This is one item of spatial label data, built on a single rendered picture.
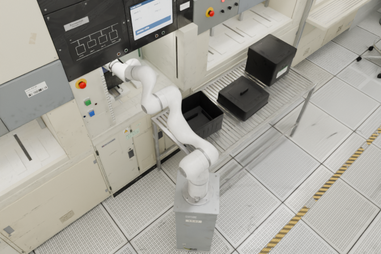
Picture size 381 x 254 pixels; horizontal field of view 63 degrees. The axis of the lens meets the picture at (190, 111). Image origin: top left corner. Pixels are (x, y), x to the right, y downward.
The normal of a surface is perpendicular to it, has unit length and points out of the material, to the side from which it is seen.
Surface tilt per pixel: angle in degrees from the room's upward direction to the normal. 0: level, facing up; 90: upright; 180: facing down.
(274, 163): 0
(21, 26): 90
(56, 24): 90
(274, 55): 0
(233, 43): 0
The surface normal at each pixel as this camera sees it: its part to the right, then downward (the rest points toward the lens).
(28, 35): 0.66, 0.58
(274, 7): -0.75, 0.49
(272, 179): 0.02, -0.65
